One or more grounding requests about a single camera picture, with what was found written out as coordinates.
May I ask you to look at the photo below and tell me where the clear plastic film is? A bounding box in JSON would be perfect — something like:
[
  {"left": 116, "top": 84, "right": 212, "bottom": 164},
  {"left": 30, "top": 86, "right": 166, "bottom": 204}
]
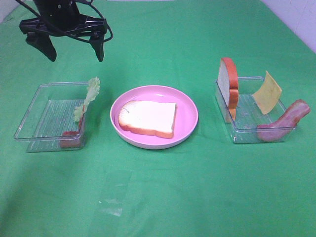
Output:
[{"left": 98, "top": 170, "right": 131, "bottom": 217}]

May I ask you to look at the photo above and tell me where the upright bread slice right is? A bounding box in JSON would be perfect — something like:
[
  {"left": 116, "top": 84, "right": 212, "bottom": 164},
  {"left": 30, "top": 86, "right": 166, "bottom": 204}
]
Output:
[{"left": 217, "top": 57, "right": 239, "bottom": 121}]

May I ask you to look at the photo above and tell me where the green lettuce leaf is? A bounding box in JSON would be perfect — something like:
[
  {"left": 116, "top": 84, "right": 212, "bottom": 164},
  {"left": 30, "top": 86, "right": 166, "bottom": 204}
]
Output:
[{"left": 74, "top": 77, "right": 100, "bottom": 122}]

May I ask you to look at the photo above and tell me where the toast bread slice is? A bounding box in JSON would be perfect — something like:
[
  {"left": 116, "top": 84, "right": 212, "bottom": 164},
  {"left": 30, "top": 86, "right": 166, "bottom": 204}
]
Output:
[{"left": 118, "top": 100, "right": 177, "bottom": 139}]

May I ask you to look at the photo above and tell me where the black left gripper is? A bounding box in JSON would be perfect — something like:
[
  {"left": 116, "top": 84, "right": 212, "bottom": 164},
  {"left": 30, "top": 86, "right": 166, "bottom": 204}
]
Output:
[{"left": 18, "top": 0, "right": 109, "bottom": 62}]

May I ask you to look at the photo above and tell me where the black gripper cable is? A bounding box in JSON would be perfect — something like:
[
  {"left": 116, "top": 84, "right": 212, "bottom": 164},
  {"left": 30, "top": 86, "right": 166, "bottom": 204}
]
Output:
[{"left": 14, "top": 0, "right": 114, "bottom": 42}]

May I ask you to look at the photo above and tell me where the yellow cheese slice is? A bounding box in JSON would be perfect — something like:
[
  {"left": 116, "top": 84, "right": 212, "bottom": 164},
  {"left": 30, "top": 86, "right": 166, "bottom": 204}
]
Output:
[{"left": 252, "top": 71, "right": 282, "bottom": 115}]

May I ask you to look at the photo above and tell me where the pink plate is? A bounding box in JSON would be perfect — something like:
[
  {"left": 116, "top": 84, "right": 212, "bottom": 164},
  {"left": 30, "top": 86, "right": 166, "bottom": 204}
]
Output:
[{"left": 110, "top": 85, "right": 198, "bottom": 150}]

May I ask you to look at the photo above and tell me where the bacon strip tray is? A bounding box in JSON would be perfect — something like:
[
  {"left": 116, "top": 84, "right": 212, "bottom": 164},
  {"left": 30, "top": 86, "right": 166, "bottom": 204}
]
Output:
[
  {"left": 59, "top": 104, "right": 85, "bottom": 149},
  {"left": 257, "top": 99, "right": 311, "bottom": 142}
]

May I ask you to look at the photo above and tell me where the clear plastic tray right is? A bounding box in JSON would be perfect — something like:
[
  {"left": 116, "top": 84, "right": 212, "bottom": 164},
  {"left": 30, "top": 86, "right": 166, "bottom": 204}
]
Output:
[{"left": 215, "top": 76, "right": 296, "bottom": 144}]

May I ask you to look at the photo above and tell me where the clear plastic tray left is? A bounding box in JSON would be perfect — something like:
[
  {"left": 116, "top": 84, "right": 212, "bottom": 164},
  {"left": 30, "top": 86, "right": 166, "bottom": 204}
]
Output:
[{"left": 14, "top": 82, "right": 88, "bottom": 153}]

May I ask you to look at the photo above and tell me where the clear plastic tray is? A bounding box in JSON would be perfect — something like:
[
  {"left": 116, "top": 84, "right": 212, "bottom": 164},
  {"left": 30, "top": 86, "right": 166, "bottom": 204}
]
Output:
[
  {"left": 215, "top": 76, "right": 296, "bottom": 144},
  {"left": 14, "top": 82, "right": 88, "bottom": 153}
]

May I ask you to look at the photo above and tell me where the green tablecloth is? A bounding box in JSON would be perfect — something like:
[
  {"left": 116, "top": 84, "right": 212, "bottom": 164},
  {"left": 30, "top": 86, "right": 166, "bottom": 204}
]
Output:
[{"left": 0, "top": 0, "right": 316, "bottom": 237}]

